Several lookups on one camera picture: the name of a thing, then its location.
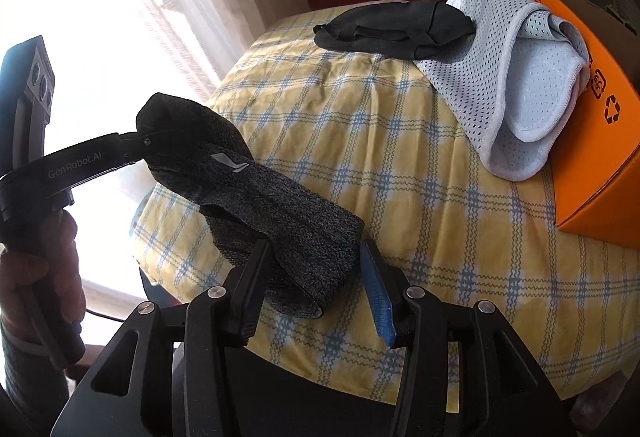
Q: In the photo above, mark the grey left sleeve forearm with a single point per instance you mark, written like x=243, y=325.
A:
x=37, y=390

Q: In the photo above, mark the white mesh vest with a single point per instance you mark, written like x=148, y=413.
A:
x=513, y=85

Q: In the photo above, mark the grey knit sock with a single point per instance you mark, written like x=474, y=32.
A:
x=202, y=157

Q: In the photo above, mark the orange cardboard box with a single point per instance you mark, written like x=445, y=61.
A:
x=595, y=161

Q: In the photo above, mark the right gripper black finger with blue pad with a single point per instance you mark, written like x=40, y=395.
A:
x=466, y=371

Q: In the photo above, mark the black sock white lettering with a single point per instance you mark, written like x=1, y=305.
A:
x=413, y=30

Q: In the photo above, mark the yellow plaid bed sheet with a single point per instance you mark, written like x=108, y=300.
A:
x=371, y=135

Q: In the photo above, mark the person's left hand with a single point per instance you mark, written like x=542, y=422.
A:
x=19, y=270

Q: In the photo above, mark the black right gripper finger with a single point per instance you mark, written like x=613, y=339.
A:
x=164, y=372
x=46, y=184

